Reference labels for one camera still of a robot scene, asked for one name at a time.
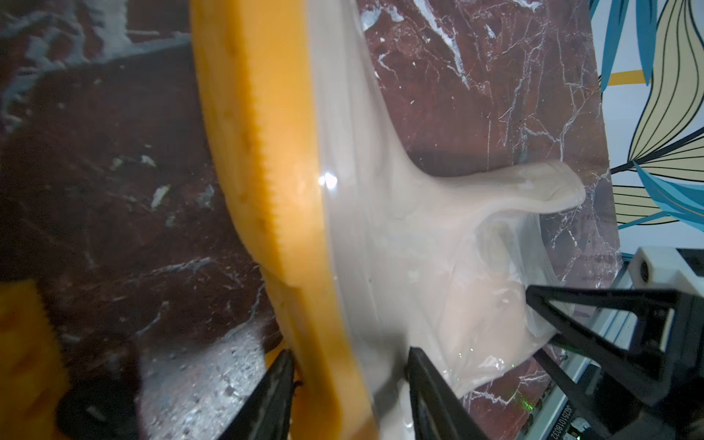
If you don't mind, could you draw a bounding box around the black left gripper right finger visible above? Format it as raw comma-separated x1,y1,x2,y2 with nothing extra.
405,346,488,440

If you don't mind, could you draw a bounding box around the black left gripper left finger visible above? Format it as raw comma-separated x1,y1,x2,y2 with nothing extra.
218,349,297,440

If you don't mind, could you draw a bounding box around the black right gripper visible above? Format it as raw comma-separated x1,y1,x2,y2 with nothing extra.
525,247,703,439

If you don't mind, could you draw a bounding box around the beige boot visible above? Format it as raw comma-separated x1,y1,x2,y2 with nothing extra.
1,280,69,439
191,1,585,439

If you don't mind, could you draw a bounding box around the aluminium front rail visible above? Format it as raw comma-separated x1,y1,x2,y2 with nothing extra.
513,252,639,440

